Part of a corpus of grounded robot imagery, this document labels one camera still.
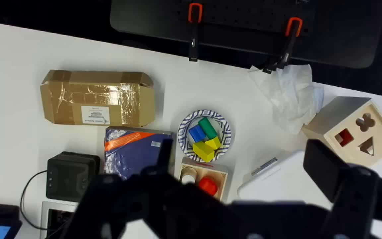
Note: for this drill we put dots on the green toy block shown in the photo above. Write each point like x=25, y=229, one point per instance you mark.
x=207, y=127

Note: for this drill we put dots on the small wooden tray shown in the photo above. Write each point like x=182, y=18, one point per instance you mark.
x=222, y=176

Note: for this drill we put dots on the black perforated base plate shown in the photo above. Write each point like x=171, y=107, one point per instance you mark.
x=244, y=26

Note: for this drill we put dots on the crumpled clear plastic wrap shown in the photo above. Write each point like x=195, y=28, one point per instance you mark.
x=292, y=94

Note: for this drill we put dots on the green bowl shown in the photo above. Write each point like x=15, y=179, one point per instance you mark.
x=185, y=132

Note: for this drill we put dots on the wooden shape sorter cube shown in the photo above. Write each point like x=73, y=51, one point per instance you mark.
x=354, y=127

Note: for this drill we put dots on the black box device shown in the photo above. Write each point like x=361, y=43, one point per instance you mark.
x=72, y=176

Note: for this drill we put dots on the taped cardboard box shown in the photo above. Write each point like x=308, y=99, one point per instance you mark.
x=96, y=99

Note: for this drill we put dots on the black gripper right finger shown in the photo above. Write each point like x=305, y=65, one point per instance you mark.
x=325, y=166

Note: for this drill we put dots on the yellow toy block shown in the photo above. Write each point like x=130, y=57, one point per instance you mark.
x=214, y=142
x=203, y=152

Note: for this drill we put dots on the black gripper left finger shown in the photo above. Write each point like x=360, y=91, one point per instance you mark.
x=165, y=154

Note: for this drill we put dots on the red toy block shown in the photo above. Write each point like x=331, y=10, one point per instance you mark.
x=208, y=186

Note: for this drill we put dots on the blue toy block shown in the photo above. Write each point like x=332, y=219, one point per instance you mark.
x=197, y=132

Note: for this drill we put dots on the blue book with orange stripe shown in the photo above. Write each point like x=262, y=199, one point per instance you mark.
x=129, y=150

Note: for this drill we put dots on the white toy cylinder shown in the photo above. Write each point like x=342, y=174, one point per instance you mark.
x=189, y=175

